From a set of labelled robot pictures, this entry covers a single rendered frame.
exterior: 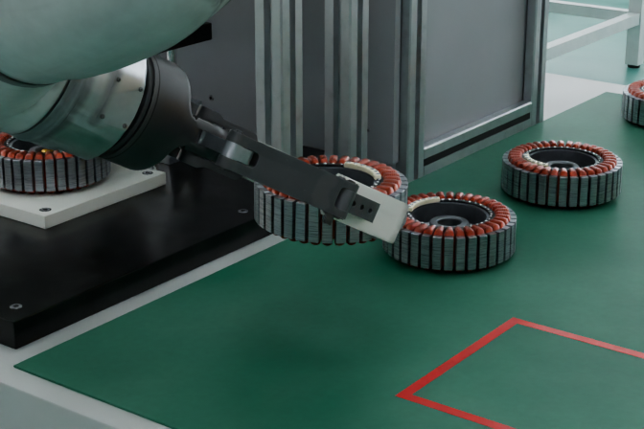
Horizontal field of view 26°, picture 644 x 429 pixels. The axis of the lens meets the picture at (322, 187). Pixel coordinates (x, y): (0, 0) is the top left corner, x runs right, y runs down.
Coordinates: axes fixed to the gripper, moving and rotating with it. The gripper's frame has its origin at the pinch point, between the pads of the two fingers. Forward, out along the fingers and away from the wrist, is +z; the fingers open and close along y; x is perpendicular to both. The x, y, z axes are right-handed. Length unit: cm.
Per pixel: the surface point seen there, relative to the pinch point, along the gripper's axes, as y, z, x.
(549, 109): -32, 54, 19
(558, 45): -223, 261, 72
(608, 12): -252, 310, 99
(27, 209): -27.9, -6.1, -11.5
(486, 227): 0.0, 17.1, 2.6
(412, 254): -3.3, 13.8, -1.8
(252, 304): -5.7, 2.3, -10.2
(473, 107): -26.2, 37.0, 14.3
